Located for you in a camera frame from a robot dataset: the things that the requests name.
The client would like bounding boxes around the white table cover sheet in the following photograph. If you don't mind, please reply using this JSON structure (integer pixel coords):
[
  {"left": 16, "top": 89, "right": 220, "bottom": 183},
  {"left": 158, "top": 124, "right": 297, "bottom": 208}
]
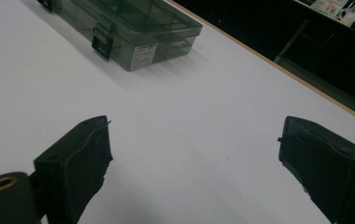
[{"left": 0, "top": 0, "right": 355, "bottom": 224}]

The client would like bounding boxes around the white metal stand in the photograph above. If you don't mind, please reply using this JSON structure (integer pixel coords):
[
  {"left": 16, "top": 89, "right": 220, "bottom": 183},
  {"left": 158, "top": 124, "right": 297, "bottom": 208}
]
[{"left": 274, "top": 19, "right": 310, "bottom": 63}]

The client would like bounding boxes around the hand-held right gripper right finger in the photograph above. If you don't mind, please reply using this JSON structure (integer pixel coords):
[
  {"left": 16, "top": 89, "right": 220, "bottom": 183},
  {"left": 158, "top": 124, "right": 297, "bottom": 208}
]
[{"left": 277, "top": 116, "right": 355, "bottom": 224}]

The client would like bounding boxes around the dark shelf with items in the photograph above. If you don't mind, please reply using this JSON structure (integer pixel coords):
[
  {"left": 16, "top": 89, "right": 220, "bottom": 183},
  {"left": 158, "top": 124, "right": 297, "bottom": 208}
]
[{"left": 293, "top": 0, "right": 355, "bottom": 40}]

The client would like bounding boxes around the grey transparent compartment box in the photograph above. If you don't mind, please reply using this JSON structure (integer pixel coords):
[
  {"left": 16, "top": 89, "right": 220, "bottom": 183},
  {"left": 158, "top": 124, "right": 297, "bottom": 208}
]
[{"left": 36, "top": 0, "right": 204, "bottom": 72}]

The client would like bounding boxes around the white printed card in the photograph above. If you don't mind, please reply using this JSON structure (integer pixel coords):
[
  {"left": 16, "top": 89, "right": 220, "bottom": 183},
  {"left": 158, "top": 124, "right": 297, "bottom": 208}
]
[{"left": 310, "top": 0, "right": 348, "bottom": 17}]

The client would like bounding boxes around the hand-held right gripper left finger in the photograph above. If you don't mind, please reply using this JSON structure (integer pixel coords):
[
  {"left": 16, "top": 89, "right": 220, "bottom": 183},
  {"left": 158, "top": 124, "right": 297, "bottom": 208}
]
[{"left": 34, "top": 115, "right": 114, "bottom": 224}]

